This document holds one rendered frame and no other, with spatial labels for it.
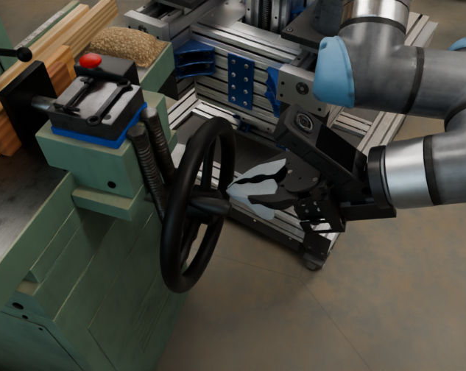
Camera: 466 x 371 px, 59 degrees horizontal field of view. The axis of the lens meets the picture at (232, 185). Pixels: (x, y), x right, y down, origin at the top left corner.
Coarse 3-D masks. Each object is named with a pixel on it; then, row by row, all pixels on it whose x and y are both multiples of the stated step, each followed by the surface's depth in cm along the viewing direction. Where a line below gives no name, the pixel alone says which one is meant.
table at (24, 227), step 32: (160, 64) 80; (0, 160) 62; (32, 160) 62; (0, 192) 58; (32, 192) 58; (64, 192) 60; (96, 192) 62; (0, 224) 54; (32, 224) 55; (0, 256) 51; (32, 256) 56; (0, 288) 51
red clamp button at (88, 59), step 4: (84, 56) 57; (88, 56) 57; (92, 56) 57; (96, 56) 57; (100, 56) 58; (80, 60) 57; (84, 60) 57; (88, 60) 57; (92, 60) 57; (96, 60) 57; (100, 60) 57; (80, 64) 57; (84, 64) 56; (88, 64) 56; (92, 64) 57; (96, 64) 57
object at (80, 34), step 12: (108, 0) 86; (96, 12) 83; (108, 12) 86; (84, 24) 80; (96, 24) 84; (60, 36) 77; (72, 36) 77; (84, 36) 81; (48, 48) 74; (72, 48) 78; (84, 48) 81
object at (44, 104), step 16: (32, 64) 61; (16, 80) 59; (32, 80) 61; (48, 80) 64; (0, 96) 57; (16, 96) 58; (32, 96) 61; (48, 96) 65; (16, 112) 59; (32, 112) 62; (16, 128) 61; (32, 128) 63
